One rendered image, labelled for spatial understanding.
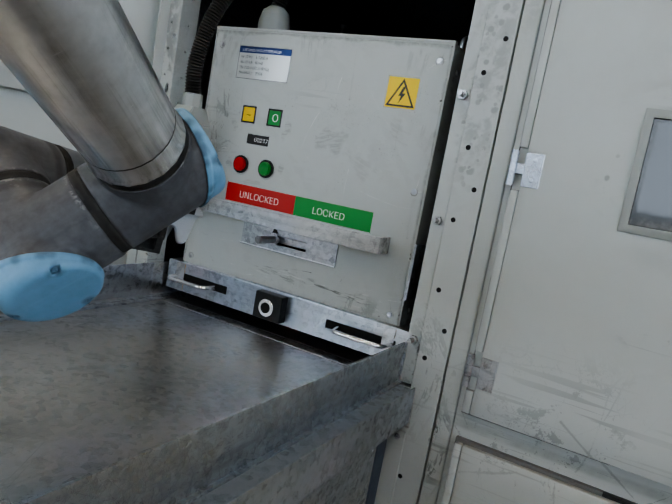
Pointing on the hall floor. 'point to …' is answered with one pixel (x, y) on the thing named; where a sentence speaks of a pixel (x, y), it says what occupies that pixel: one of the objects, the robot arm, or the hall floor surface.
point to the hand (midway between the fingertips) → (196, 208)
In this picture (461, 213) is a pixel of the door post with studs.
